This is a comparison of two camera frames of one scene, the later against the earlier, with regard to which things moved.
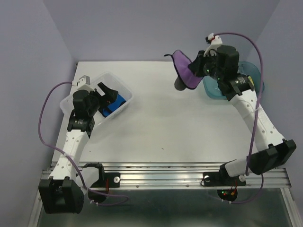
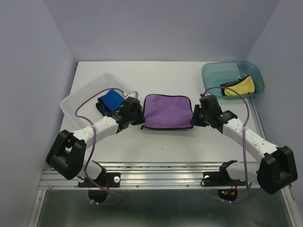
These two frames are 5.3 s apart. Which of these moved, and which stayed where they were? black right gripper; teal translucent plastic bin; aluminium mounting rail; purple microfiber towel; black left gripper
Moved: purple microfiber towel; black left gripper; black right gripper
Stayed: aluminium mounting rail; teal translucent plastic bin
